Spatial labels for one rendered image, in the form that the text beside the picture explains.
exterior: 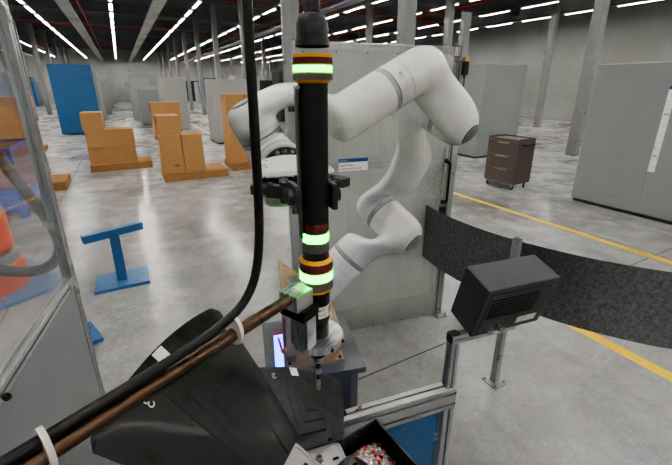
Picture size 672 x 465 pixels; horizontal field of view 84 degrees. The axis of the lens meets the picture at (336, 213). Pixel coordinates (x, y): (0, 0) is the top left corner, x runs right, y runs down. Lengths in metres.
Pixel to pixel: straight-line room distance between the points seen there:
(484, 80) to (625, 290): 8.23
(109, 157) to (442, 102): 9.07
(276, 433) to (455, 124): 0.68
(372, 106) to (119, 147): 9.03
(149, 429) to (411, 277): 2.56
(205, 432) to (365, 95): 0.57
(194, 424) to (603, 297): 2.08
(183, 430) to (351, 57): 2.12
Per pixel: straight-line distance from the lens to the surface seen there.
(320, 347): 0.52
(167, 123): 7.88
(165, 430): 0.54
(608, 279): 2.30
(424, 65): 0.79
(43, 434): 0.35
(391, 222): 1.13
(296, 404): 0.81
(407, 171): 1.02
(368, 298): 2.86
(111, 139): 9.60
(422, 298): 3.10
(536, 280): 1.24
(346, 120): 0.70
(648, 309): 2.39
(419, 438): 1.45
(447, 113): 0.88
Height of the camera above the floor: 1.76
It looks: 19 degrees down
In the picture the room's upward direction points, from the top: straight up
